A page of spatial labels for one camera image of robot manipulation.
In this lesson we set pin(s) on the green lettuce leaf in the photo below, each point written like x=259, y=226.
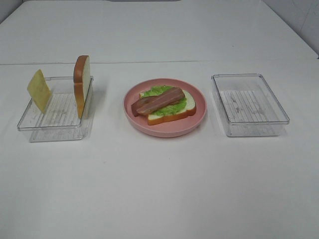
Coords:
x=169, y=109

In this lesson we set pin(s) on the bacon strip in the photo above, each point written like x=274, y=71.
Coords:
x=145, y=106
x=170, y=96

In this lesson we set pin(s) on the bacon strip front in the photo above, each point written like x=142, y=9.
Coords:
x=170, y=96

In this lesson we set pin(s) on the white bread slice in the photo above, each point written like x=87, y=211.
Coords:
x=189, y=110

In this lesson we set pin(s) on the yellow cheese slice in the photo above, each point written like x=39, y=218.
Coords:
x=39, y=91

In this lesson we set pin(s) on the pink round plate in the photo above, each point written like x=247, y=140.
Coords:
x=171, y=128

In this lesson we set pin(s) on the clear right plastic container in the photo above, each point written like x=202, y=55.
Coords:
x=247, y=106

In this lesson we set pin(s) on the clear plastic container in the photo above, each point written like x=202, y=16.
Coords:
x=247, y=106
x=60, y=121

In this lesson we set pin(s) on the upright bread slice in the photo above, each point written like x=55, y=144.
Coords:
x=81, y=79

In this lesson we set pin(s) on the clear left plastic container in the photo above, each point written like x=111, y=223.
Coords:
x=60, y=121

